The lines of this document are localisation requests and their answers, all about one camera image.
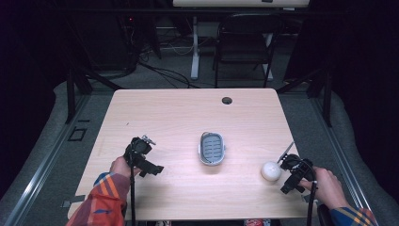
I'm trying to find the grey soap dish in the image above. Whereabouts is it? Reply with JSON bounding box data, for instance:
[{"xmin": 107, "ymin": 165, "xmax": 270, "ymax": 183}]
[{"xmin": 197, "ymin": 131, "xmax": 227, "ymax": 167}]

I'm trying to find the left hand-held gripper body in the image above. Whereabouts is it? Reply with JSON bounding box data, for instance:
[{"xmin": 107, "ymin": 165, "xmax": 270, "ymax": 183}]
[{"xmin": 123, "ymin": 136, "xmax": 165, "ymax": 179}]

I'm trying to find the person's right hand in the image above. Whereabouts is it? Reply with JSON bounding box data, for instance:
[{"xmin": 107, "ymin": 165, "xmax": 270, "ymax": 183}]
[{"xmin": 299, "ymin": 166, "xmax": 350, "ymax": 211}]

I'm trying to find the white round soap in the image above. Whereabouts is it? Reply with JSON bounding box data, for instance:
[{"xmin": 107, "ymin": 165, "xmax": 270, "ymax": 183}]
[{"xmin": 260, "ymin": 160, "xmax": 282, "ymax": 183}]

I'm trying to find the red packet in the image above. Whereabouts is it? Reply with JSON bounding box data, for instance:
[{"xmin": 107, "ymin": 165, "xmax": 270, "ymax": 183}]
[{"xmin": 243, "ymin": 218, "xmax": 271, "ymax": 226}]

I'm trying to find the black tape square outline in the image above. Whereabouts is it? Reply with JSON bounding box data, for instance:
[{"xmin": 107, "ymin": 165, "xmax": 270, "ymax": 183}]
[{"xmin": 67, "ymin": 126, "xmax": 88, "ymax": 142}]

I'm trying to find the black metal stand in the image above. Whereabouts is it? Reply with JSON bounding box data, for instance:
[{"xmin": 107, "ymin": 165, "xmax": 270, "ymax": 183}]
[
  {"xmin": 276, "ymin": 64, "xmax": 333, "ymax": 128},
  {"xmin": 63, "ymin": 18, "xmax": 124, "ymax": 124}
]

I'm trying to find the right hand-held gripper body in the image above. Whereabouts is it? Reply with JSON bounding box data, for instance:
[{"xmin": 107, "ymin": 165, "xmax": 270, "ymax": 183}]
[{"xmin": 279, "ymin": 153, "xmax": 316, "ymax": 195}]

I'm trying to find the black floor cable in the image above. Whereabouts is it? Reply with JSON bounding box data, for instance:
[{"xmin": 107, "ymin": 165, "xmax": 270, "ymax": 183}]
[{"xmin": 136, "ymin": 59, "xmax": 201, "ymax": 89}]

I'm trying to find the right hand-held gripper cable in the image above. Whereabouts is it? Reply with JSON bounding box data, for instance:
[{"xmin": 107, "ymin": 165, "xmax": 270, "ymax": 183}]
[{"xmin": 306, "ymin": 161, "xmax": 318, "ymax": 226}]

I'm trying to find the hand-held gripper cable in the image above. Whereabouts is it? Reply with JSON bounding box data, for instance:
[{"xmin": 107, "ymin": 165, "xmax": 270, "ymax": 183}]
[
  {"xmin": 129, "ymin": 150, "xmax": 137, "ymax": 226},
  {"xmin": 306, "ymin": 161, "xmax": 318, "ymax": 226}
]

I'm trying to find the black folding chair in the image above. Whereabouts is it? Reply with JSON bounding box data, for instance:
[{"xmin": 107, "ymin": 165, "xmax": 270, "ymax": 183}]
[{"xmin": 213, "ymin": 12, "xmax": 285, "ymax": 89}]

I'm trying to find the left hand-held gripper cable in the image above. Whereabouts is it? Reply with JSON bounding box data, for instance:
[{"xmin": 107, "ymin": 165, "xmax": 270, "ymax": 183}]
[{"xmin": 129, "ymin": 150, "xmax": 137, "ymax": 226}]

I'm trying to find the white desk with white leg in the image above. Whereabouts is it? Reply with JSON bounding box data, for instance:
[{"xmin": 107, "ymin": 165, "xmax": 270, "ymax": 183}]
[{"xmin": 171, "ymin": 0, "xmax": 311, "ymax": 81}]

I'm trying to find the grey tape strip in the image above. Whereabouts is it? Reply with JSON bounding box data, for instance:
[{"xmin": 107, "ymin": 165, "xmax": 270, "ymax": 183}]
[{"xmin": 60, "ymin": 194, "xmax": 87, "ymax": 209}]

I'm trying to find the person's left hand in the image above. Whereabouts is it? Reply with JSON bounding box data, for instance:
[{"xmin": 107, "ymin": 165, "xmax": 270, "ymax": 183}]
[{"xmin": 109, "ymin": 155, "xmax": 141, "ymax": 180}]

